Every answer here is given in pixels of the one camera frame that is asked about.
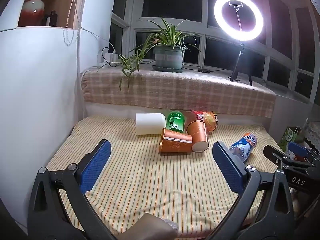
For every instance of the blue white printed cup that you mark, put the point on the blue white printed cup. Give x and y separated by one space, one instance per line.
245 145

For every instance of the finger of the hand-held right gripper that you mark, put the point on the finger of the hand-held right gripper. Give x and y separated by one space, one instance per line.
276 156
297 149

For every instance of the red white vase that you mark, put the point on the red white vase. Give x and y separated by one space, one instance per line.
31 10

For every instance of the black tripod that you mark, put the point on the black tripod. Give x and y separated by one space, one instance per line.
240 60

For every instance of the orange cup white label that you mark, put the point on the orange cup white label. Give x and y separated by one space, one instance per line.
175 143

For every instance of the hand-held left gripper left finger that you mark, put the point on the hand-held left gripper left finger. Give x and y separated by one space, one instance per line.
96 166

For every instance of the white lace cloth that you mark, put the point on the white lace cloth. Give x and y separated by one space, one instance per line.
312 135

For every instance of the green pot saucer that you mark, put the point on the green pot saucer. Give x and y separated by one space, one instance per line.
168 69

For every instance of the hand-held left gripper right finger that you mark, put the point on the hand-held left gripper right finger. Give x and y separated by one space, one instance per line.
228 170

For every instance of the green flower pot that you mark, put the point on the green flower pot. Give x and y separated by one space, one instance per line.
168 56

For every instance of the spider plant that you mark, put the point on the spider plant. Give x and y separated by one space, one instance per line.
165 35

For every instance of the white window frame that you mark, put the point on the white window frame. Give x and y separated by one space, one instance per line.
207 33

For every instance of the yellow striped bed sheet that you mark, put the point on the yellow striped bed sheet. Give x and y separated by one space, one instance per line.
155 180

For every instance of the black bottle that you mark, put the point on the black bottle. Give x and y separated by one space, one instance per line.
51 18

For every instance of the green packet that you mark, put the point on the green packet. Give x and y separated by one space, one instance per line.
288 137

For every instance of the red orange printed cup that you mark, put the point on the red orange printed cup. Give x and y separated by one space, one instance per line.
208 120

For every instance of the orange patterned cup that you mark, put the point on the orange patterned cup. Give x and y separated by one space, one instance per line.
198 136

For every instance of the plaid cloth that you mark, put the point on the plaid cloth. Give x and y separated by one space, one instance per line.
175 90

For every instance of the white cabinet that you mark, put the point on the white cabinet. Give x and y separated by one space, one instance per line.
37 85

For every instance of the white wall charger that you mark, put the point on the white wall charger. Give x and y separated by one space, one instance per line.
111 56

